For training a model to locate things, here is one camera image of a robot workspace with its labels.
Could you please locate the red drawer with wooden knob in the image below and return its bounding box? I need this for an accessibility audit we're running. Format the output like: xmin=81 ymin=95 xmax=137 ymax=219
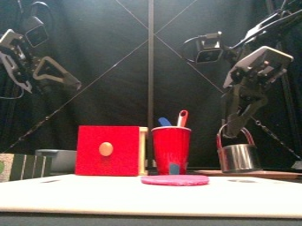
xmin=75 ymin=125 xmax=142 ymax=177

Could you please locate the wooden drawer box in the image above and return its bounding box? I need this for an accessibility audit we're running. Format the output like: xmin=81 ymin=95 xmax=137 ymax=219
xmin=138 ymin=126 xmax=150 ymax=177

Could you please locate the blue plastic utensil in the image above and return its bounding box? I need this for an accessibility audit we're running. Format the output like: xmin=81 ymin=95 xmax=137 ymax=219
xmin=157 ymin=117 xmax=174 ymax=128

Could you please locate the red plastic cup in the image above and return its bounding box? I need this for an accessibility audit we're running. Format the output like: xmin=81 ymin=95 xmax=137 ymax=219
xmin=151 ymin=125 xmax=193 ymax=177

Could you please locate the pinkish brown tray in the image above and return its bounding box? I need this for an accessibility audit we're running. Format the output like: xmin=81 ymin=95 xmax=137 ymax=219
xmin=193 ymin=169 xmax=302 ymax=181

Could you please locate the small blue piece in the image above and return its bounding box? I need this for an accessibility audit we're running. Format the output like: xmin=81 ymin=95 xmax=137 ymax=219
xmin=169 ymin=162 xmax=182 ymax=177

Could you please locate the green white-striped block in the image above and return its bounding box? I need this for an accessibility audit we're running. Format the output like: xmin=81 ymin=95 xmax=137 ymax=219
xmin=0 ymin=153 xmax=54 ymax=183

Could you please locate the white cutting board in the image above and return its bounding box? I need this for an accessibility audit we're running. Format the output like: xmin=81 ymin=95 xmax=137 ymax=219
xmin=0 ymin=173 xmax=302 ymax=220

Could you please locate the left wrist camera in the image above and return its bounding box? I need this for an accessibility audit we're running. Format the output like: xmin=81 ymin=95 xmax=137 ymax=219
xmin=22 ymin=16 xmax=52 ymax=49

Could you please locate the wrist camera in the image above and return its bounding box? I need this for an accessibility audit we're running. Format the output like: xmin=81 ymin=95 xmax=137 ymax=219
xmin=22 ymin=16 xmax=52 ymax=49
xmin=194 ymin=31 xmax=228 ymax=64

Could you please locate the small metal pot red handle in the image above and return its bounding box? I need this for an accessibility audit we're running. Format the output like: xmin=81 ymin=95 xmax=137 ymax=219
xmin=217 ymin=123 xmax=265 ymax=174

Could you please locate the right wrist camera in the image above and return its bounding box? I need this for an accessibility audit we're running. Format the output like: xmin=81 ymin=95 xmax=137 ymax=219
xmin=194 ymin=31 xmax=228 ymax=64

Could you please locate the dark vertical frame pole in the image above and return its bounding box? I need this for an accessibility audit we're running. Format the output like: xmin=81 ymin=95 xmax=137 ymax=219
xmin=146 ymin=0 xmax=157 ymax=170

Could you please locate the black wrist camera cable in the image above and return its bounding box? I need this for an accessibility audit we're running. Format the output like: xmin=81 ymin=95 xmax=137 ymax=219
xmin=181 ymin=34 xmax=210 ymax=64

